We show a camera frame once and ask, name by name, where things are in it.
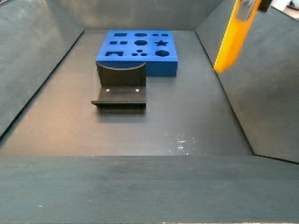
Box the black curved holder stand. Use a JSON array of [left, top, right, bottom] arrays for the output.
[[91, 63, 145, 108]]

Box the blue foam shape board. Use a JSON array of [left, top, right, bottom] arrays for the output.
[[96, 30, 179, 77]]

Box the yellow double-square peg block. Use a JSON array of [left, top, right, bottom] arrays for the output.
[[214, 0, 262, 73]]

